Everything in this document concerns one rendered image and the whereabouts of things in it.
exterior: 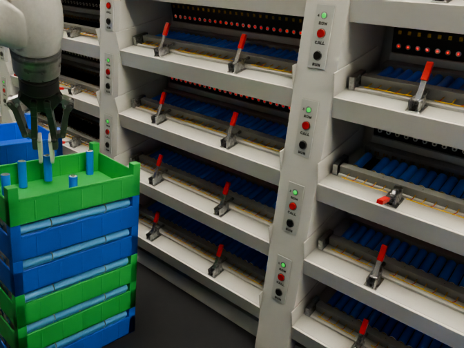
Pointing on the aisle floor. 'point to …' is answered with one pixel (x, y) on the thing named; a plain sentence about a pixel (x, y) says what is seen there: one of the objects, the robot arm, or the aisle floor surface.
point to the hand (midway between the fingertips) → (45, 148)
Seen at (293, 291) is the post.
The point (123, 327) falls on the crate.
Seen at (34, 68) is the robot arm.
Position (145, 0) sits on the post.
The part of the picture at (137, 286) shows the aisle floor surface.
